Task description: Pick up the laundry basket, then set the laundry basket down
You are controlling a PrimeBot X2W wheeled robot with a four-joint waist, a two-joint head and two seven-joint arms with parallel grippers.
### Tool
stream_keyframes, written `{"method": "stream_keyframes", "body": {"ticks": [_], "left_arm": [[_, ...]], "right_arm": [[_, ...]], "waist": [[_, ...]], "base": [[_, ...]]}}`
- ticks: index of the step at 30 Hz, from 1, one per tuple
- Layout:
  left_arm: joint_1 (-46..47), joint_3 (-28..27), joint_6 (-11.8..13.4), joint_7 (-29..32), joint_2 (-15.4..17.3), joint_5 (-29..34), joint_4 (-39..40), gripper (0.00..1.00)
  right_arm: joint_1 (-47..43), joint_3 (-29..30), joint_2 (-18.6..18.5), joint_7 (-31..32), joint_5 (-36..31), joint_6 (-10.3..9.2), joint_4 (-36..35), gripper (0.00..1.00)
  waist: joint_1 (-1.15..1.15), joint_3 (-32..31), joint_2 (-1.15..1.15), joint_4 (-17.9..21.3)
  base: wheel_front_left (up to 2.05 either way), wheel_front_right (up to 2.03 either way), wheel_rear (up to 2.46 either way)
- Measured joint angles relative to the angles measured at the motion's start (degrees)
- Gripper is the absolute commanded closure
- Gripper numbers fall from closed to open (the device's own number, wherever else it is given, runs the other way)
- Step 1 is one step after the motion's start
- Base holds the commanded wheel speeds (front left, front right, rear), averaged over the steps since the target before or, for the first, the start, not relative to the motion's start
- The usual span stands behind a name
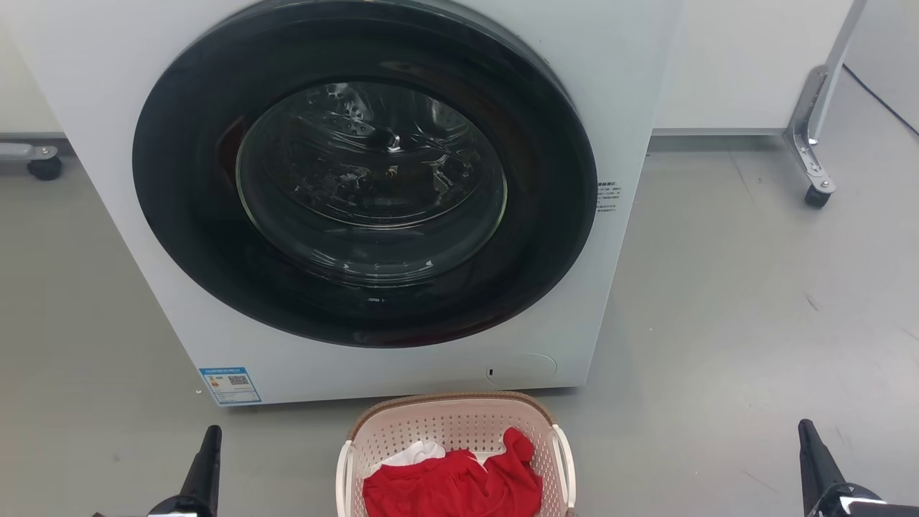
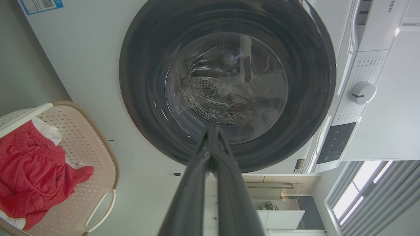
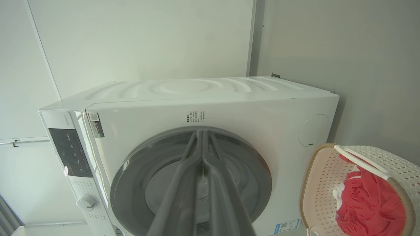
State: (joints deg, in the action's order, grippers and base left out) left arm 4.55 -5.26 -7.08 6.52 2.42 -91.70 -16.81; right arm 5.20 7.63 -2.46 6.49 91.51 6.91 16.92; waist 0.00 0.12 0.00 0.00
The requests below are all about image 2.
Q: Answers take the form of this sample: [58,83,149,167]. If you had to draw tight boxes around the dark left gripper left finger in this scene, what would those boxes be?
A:
[157,126,212,236]

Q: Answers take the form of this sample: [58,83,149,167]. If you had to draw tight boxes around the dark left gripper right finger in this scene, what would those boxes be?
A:
[212,126,265,236]

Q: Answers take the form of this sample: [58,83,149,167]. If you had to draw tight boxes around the beige perforated laundry basket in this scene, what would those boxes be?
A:
[0,101,120,236]

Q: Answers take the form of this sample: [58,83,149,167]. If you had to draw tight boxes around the green potted plant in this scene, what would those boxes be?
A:
[257,201,279,211]

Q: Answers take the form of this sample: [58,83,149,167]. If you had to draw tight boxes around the white cabinet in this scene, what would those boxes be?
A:
[258,210,305,230]

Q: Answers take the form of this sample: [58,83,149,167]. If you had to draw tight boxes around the black washer display panel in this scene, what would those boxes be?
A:
[317,122,357,164]

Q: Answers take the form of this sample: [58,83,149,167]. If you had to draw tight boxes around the round dark glass washer door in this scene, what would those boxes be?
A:
[119,0,337,173]

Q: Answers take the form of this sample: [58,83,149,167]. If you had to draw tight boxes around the grey window blinds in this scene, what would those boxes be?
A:
[325,161,420,236]

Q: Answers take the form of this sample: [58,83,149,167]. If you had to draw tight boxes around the white washer control knob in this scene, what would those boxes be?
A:
[349,81,377,105]

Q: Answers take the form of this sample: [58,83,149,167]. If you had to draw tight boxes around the red garment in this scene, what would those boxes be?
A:
[0,120,95,230]

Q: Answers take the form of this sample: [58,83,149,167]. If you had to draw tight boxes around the white front-load washing machine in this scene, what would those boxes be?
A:
[18,0,412,175]

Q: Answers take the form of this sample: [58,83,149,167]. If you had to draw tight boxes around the white detergent drawer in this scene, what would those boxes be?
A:
[349,0,411,53]

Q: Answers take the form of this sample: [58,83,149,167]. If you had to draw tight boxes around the blue energy label sticker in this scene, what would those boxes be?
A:
[18,0,64,15]

